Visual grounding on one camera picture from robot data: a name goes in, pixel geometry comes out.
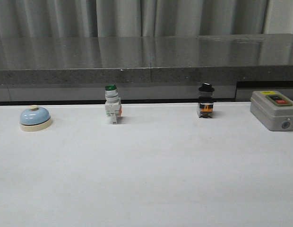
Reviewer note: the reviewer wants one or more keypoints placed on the blue and cream desk bell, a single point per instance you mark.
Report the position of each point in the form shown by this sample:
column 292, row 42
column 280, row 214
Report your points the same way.
column 35, row 118

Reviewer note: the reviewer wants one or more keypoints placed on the grey stone counter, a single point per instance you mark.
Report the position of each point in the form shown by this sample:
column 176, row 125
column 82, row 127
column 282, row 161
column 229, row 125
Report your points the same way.
column 73, row 70

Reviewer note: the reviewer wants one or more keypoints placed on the grey curtain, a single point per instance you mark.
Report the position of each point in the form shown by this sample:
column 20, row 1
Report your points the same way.
column 128, row 18

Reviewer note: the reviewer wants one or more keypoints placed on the green push button switch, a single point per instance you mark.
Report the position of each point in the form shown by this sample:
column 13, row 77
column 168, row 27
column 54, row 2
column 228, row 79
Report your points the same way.
column 113, row 106

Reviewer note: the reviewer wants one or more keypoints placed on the black selector knob switch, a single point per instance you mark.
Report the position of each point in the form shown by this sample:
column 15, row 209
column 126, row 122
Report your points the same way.
column 206, row 103

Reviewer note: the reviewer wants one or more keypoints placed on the grey power switch box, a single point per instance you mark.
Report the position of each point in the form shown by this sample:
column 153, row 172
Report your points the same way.
column 273, row 109

